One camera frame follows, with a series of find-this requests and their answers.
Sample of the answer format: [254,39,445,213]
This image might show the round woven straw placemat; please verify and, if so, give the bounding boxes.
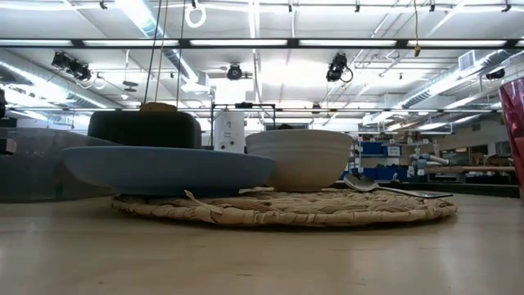
[110,186,459,229]

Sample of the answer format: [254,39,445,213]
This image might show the silver toaster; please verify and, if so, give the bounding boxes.
[87,109,203,151]

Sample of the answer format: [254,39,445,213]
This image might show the black ceiling camera with cable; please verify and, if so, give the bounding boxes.
[325,52,355,84]

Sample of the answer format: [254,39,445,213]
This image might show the blue storage bins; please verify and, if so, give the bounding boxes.
[339,140,410,182]

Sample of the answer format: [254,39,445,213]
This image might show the silver metal spoon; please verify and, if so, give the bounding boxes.
[342,172,454,200]

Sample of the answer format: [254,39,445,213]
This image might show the black ceiling camera pair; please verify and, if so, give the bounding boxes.
[50,50,93,82]

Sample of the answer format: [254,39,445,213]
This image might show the white cable ring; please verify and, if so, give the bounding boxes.
[183,2,208,30]

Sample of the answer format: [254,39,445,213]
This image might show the background wooden table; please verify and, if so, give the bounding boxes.
[423,165,517,174]

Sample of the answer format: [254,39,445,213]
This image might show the black overhead light beam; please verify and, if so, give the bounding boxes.
[0,38,524,50]

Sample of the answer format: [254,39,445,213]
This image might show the tan hanging cable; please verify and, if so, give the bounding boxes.
[154,0,169,103]

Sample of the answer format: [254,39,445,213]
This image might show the black round ceiling camera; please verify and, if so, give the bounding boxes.
[226,62,244,82]

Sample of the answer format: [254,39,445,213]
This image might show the black hanging cable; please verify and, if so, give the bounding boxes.
[142,0,163,106]
[175,0,186,108]

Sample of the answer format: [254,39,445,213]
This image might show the yellow hanging cable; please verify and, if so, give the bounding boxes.
[413,0,422,58]

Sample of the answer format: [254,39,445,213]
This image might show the black background station frame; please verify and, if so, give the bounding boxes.
[210,102,277,151]

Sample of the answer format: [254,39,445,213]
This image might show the white ribbed ceramic bowl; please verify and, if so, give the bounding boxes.
[245,129,354,193]

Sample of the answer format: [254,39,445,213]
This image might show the blue round plate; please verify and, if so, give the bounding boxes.
[61,145,276,197]

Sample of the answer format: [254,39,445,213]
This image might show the pink faceted plastic cup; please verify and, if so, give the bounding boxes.
[498,76,524,202]

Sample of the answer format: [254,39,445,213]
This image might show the brown toast slice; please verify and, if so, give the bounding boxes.
[138,102,178,113]

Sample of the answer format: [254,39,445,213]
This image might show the clear grey plastic tray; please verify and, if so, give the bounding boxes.
[0,126,124,204]

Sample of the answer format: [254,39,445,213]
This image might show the black aluminium table frame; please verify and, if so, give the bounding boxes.
[333,179,522,199]

